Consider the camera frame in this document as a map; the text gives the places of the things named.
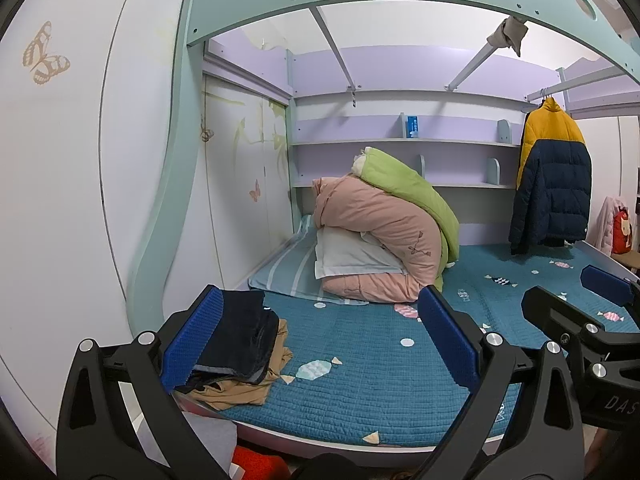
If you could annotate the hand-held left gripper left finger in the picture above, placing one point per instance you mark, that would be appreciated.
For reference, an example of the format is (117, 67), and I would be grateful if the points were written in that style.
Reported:
(192, 340)

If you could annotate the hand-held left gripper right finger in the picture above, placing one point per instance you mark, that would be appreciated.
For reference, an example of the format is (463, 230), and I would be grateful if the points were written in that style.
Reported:
(447, 335)

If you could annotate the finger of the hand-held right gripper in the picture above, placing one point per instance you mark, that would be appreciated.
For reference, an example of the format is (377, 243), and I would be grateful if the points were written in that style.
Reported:
(607, 285)
(547, 310)

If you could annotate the dark denim jacket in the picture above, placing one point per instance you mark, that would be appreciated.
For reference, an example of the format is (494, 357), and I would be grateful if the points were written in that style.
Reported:
(245, 330)

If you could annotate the person's right forearm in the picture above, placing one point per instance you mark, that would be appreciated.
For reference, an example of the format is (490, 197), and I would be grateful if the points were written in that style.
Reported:
(597, 457)

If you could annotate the red bag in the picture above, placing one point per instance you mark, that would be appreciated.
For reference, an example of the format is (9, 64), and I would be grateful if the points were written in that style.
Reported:
(622, 232)

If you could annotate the tan garment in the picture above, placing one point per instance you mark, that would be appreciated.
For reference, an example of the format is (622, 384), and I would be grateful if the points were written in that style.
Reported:
(235, 392)

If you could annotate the teal quilted bed mat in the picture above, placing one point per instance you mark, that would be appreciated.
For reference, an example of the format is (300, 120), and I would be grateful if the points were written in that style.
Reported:
(380, 370)

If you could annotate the yellow and navy puffer jacket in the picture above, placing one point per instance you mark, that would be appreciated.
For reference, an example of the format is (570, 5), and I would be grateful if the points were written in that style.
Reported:
(555, 185)

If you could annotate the blue striped pillow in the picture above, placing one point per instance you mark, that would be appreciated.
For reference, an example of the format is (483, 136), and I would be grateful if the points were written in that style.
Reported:
(285, 270)

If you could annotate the pink duvet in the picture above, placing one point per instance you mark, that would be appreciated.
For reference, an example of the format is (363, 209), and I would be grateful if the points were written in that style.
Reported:
(390, 230)

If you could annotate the white pillow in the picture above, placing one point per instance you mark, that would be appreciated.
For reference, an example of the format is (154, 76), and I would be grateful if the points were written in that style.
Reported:
(350, 255)

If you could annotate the red item on floor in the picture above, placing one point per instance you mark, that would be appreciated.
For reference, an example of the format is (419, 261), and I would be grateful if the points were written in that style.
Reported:
(260, 462)

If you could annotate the green duvet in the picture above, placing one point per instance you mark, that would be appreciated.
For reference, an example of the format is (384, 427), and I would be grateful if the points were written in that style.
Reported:
(415, 180)

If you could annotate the small blue box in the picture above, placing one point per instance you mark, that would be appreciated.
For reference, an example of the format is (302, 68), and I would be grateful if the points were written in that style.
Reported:
(412, 126)

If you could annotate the grey cloth on bar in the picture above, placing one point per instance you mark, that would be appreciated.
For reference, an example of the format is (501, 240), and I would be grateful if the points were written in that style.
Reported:
(510, 35)

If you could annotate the purple wall shelf unit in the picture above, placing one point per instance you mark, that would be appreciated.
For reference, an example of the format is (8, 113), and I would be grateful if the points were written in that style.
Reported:
(350, 170)

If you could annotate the white clothes rail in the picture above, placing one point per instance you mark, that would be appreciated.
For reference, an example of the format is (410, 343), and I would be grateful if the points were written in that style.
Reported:
(575, 82)

